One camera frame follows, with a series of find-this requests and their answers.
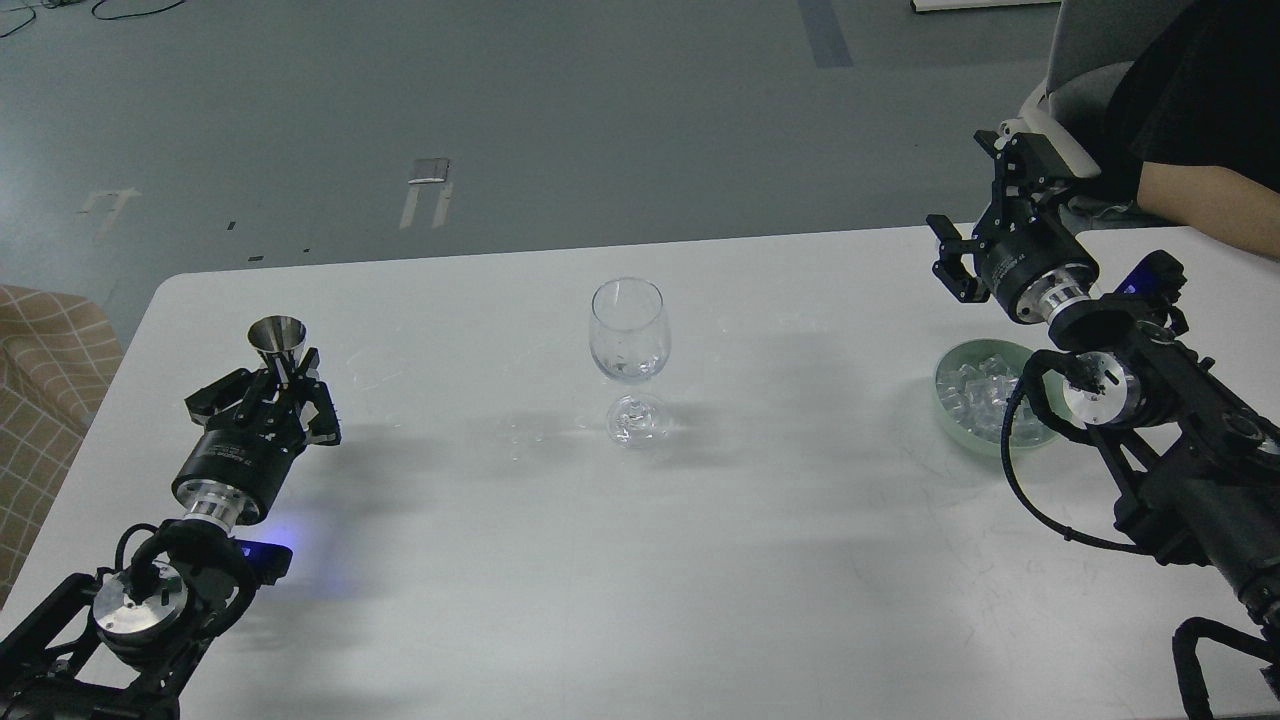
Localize black floor cable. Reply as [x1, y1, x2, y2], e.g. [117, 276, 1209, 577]
[0, 0, 189, 41]

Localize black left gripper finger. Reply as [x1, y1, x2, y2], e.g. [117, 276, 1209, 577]
[296, 348, 342, 446]
[186, 368, 265, 425]

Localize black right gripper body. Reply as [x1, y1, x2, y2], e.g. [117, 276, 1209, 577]
[972, 197, 1100, 325]

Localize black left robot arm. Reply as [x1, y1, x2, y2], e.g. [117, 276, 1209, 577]
[3, 348, 340, 719]

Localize clear ice cubes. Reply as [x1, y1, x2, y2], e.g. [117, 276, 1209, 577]
[934, 348, 1021, 456]

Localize person in black shirt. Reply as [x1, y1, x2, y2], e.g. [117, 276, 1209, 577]
[1093, 1, 1279, 259]

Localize steel double jigger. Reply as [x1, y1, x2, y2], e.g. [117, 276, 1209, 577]
[247, 315, 306, 387]

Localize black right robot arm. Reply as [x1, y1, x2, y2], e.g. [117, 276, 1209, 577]
[925, 129, 1279, 719]

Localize white board edge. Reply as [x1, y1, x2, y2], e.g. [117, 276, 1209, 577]
[910, 0, 1055, 13]

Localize pale green bowl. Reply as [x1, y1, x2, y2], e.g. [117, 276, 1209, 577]
[932, 338, 1068, 459]

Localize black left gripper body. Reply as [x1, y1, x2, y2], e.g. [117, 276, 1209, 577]
[172, 391, 312, 529]

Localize beige checked sofa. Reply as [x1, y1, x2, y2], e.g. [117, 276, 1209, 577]
[1, 284, 124, 600]

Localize clear wine glass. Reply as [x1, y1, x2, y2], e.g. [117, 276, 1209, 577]
[588, 277, 671, 448]

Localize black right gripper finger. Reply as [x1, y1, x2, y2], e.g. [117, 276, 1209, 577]
[925, 214, 989, 304]
[974, 129, 1087, 215]

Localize grey office chair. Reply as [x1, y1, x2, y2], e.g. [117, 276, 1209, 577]
[995, 1, 1190, 181]

